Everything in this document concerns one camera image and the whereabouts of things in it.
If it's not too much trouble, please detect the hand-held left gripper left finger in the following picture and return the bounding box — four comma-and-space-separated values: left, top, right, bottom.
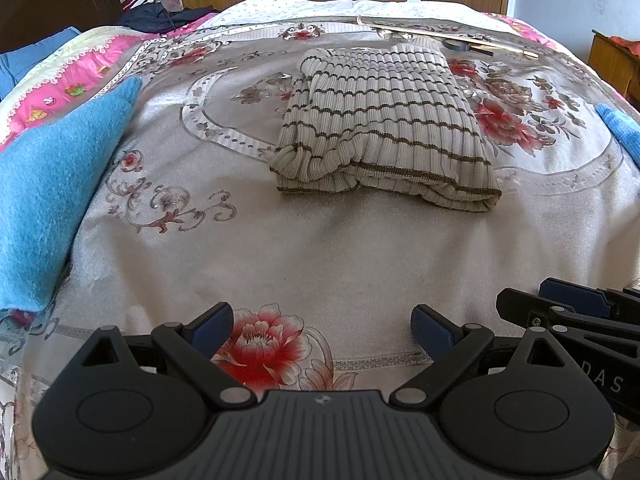
67, 301, 258, 409

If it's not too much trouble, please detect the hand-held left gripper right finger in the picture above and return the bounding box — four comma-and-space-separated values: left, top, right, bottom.
390, 304, 583, 409

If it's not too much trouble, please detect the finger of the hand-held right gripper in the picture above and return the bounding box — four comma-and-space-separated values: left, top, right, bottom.
496, 288, 640, 356
539, 278, 640, 328

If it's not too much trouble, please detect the cream brown-striped knit sweater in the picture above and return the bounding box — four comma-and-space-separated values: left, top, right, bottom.
270, 44, 502, 213

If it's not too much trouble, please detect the dark clothes pile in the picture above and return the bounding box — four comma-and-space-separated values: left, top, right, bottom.
116, 4, 218, 36

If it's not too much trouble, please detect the floral bedspread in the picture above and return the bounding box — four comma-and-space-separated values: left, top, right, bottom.
0, 10, 640, 480

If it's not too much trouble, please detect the small blue towel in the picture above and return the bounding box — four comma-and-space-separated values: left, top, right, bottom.
596, 103, 640, 168

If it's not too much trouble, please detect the large blue towel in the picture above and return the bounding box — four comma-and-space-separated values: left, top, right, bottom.
0, 77, 144, 311

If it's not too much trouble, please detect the wooden side cabinet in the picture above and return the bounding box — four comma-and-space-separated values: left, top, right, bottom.
587, 30, 640, 111

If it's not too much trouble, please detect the pink floral quilt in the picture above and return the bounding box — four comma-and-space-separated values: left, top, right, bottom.
0, 25, 221, 153

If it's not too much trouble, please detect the thin wooden stick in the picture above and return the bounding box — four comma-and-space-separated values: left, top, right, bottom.
356, 16, 541, 58

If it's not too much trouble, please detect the blue pillow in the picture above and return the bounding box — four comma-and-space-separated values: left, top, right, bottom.
0, 26, 81, 101

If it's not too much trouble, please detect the white dotted bed sheet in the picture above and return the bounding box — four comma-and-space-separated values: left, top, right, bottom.
217, 0, 506, 28

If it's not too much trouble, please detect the dark wooden headboard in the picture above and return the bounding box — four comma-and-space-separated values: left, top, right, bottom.
0, 0, 123, 56

